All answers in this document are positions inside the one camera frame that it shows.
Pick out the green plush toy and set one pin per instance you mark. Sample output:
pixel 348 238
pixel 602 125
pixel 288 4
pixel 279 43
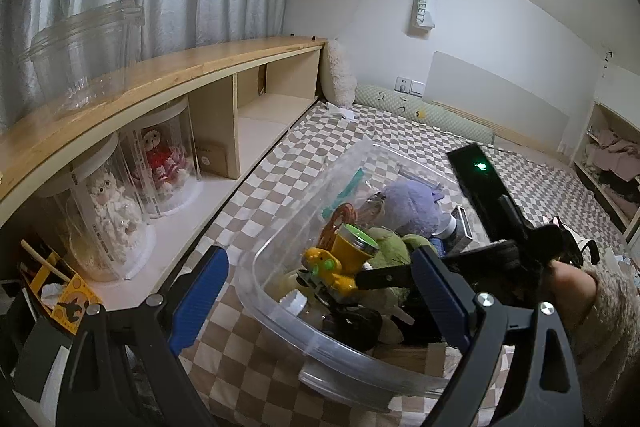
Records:
pixel 395 247

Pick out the wall socket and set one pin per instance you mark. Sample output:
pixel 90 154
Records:
pixel 409 86

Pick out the white fluffy pillow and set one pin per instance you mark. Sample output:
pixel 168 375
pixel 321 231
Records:
pixel 337 72

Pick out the person's right hand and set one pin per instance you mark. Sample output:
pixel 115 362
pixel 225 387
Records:
pixel 567 281

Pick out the yellow box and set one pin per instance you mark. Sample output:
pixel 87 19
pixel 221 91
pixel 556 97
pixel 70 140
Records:
pixel 75 302

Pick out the open clothes shelf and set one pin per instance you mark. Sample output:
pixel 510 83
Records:
pixel 600 117

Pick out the white wall board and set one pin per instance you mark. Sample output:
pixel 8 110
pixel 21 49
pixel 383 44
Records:
pixel 490 97

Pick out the pile of clothes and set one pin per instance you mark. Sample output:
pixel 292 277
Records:
pixel 615 157

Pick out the wooden shelf unit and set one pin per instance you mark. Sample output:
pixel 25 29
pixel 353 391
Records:
pixel 150 79

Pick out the clear jar white lid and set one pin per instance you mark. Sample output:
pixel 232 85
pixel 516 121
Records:
pixel 292 302

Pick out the cardboard box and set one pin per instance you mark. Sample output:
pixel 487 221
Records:
pixel 212 159

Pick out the yellow plastic toy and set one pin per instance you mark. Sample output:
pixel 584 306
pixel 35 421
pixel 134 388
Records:
pixel 325 264

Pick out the green bolster pillow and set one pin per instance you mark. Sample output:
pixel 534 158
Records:
pixel 400 107

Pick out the white tissue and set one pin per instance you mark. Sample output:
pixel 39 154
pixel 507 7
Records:
pixel 342 112

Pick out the clear plastic tub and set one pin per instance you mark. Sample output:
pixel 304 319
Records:
pixel 85 57

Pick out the silver rectangular case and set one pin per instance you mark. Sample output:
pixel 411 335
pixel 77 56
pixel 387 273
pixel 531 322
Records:
pixel 461 229

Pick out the red doll in clear case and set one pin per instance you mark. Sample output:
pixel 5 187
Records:
pixel 160 157

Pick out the purple plush toy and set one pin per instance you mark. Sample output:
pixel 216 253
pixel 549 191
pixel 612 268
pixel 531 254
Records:
pixel 410 207

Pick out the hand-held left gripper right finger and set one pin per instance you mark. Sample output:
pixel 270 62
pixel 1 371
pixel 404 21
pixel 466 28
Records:
pixel 440 292

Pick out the white tote bag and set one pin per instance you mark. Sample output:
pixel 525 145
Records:
pixel 422 2

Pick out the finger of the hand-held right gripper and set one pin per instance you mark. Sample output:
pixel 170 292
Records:
pixel 385 278

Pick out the clear plastic container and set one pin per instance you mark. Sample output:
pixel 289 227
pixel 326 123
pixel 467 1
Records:
pixel 265 277

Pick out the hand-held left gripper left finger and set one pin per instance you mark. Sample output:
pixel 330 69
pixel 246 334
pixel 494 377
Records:
pixel 200 297

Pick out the white doll in clear case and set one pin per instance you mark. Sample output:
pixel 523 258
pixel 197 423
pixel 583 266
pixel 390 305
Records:
pixel 110 212

